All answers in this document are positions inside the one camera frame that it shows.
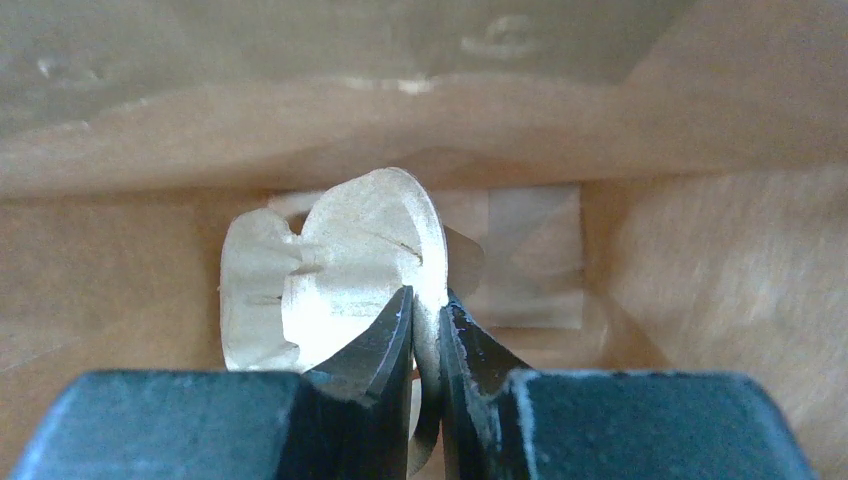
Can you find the brown cardboard cup carrier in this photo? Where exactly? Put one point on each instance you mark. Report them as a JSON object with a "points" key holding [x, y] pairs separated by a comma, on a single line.
{"points": [[290, 301]]}

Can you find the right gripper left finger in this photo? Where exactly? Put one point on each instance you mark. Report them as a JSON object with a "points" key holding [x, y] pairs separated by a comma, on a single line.
{"points": [[346, 418]]}

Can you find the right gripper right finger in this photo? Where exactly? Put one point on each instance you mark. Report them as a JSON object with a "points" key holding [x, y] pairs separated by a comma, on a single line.
{"points": [[506, 420]]}

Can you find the brown paper bag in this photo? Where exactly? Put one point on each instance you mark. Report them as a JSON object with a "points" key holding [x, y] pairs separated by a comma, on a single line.
{"points": [[653, 183]]}

